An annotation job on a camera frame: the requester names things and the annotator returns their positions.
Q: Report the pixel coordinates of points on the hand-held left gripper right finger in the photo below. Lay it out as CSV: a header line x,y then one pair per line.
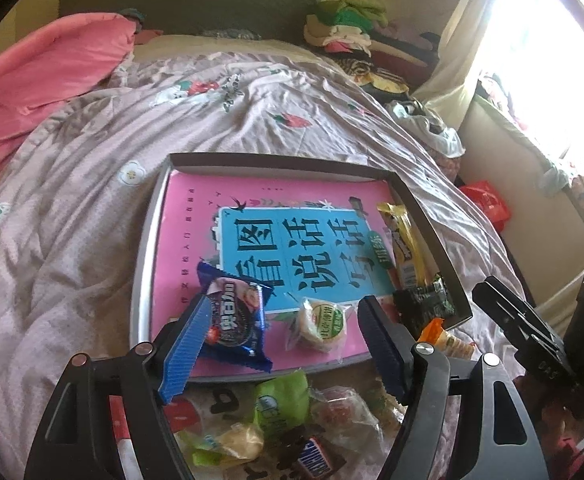
x,y
382,350

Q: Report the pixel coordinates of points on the blue cookie packet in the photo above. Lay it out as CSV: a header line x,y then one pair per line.
x,y
237,320

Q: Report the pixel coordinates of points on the pink blanket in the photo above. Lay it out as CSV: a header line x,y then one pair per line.
x,y
37,75

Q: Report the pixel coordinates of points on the orange biscuit packet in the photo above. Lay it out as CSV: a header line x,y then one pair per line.
x,y
449,345

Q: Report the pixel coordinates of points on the grey headboard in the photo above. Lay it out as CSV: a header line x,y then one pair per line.
x,y
197,5

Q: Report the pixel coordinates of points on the red pastry clear packet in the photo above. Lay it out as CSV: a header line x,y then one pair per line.
x,y
339,412

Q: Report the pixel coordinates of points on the yellow cake clear packet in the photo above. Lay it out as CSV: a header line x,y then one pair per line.
x,y
227,442

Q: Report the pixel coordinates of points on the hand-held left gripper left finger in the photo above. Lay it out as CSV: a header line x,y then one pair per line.
x,y
187,350

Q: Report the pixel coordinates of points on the heap of colourful clothes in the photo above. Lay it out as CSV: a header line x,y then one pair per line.
x,y
499,95

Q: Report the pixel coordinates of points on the window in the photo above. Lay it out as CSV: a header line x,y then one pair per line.
x,y
562,60

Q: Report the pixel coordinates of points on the round cake clear packet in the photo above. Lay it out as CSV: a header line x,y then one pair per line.
x,y
322,330

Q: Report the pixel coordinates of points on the white knotted cloth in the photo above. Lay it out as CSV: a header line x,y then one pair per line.
x,y
554,177

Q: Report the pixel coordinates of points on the red plastic bag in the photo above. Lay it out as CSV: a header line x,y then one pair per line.
x,y
487,205

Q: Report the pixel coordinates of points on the pink book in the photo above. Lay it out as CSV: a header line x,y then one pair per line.
x,y
197,220

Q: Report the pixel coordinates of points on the pile of folded clothes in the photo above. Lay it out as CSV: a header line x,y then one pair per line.
x,y
352,35

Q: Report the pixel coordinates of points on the gold candy packet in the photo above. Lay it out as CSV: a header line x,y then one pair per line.
x,y
404,245

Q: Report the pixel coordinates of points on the grey cardboard box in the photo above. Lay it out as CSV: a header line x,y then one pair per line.
x,y
272,169

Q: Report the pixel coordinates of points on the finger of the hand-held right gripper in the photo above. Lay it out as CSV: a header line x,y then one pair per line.
x,y
514,320

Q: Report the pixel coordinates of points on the green black snack packet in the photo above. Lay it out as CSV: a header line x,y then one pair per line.
x,y
422,302

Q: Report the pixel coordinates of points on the teal cloth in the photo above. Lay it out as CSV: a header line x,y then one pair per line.
x,y
132,15

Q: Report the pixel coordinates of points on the person's dark red clothing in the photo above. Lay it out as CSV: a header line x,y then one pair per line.
x,y
582,445

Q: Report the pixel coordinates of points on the light green snack packet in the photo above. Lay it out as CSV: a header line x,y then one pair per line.
x,y
277,400

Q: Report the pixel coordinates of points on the grey patterned pillow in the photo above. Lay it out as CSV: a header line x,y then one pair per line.
x,y
232,34

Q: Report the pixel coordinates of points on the cream curtain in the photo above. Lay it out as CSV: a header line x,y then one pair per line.
x,y
462,60

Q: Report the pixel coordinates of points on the chocolate bar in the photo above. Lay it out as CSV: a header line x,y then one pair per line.
x,y
314,457

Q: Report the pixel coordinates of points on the white plastic bag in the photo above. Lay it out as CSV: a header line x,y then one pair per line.
x,y
442,135

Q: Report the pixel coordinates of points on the floral cloth bag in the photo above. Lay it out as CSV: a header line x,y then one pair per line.
x,y
452,167

